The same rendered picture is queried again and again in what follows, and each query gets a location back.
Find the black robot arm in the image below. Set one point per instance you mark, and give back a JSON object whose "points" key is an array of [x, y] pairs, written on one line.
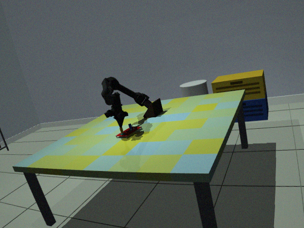
{"points": [[110, 84]]}

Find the red circuit board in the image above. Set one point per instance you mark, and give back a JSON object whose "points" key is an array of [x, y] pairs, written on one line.
{"points": [[128, 131]]}

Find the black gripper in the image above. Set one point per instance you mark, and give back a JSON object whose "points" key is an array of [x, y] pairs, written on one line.
{"points": [[119, 116]]}

